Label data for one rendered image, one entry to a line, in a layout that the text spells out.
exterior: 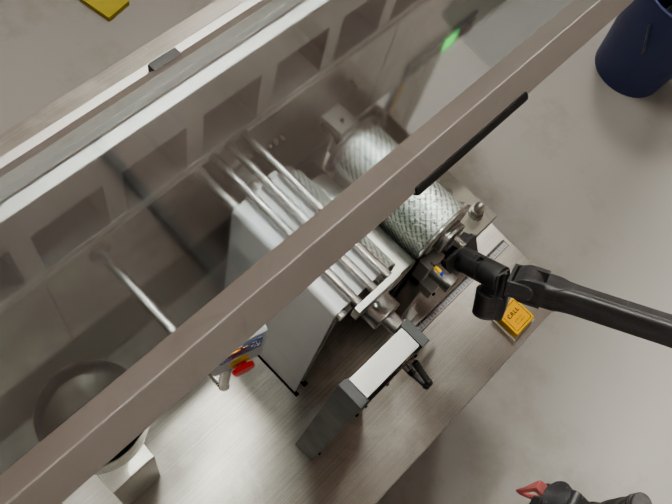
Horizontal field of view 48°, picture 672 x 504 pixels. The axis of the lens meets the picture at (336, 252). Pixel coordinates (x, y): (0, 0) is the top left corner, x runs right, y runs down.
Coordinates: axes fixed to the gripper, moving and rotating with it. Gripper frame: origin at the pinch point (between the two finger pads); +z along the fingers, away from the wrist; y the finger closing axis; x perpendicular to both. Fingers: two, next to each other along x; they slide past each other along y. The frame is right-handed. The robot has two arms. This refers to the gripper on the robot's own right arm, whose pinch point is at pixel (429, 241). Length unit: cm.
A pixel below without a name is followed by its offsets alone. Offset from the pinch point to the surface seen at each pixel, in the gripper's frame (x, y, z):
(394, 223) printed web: 18.1, -12.4, -4.1
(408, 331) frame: 26, -35, -29
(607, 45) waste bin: -71, 183, 65
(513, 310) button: -25.0, 10.6, -13.5
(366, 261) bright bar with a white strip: 31.9, -30.9, -17.5
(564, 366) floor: -121, 61, 5
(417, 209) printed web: 21.7, -9.5, -8.3
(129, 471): 11, -78, -1
